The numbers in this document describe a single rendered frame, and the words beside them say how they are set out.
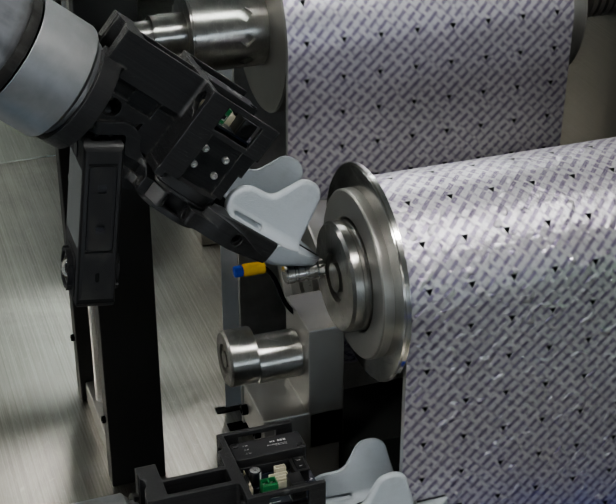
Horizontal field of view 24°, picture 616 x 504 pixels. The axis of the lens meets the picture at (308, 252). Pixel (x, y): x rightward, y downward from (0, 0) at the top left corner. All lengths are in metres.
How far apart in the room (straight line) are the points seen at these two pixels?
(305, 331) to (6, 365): 0.59
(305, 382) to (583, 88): 0.46
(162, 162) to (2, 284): 0.82
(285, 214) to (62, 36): 0.19
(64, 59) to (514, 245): 0.31
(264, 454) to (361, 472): 0.08
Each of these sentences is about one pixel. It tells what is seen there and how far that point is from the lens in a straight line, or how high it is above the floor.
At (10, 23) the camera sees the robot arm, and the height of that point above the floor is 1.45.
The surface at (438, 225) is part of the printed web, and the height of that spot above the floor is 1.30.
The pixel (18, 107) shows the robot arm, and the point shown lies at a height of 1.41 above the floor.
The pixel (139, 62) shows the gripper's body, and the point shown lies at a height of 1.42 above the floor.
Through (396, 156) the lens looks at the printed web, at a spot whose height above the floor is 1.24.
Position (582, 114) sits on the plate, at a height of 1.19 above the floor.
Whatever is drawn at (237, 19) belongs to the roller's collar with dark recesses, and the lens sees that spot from 1.11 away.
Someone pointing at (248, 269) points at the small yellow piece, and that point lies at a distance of 1.00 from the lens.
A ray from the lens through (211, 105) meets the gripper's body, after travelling 0.86.
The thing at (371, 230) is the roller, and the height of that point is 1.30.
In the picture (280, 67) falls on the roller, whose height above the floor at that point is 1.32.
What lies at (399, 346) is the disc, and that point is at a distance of 0.92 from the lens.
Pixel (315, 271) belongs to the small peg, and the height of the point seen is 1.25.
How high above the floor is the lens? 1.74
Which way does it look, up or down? 29 degrees down
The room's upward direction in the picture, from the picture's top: straight up
